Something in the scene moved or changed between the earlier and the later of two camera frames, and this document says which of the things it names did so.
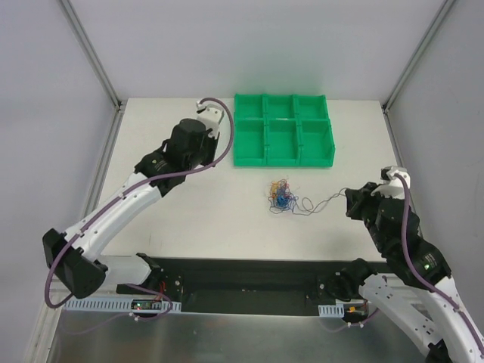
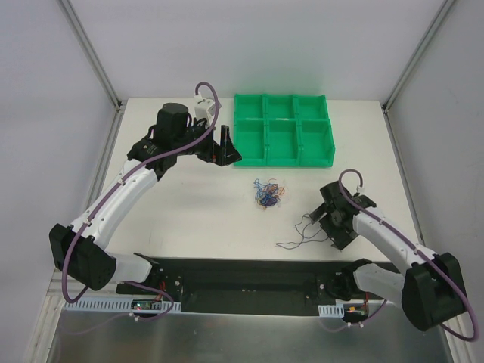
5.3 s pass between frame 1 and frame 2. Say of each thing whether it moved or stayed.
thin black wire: moved
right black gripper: moved
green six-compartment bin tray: stayed
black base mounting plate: stayed
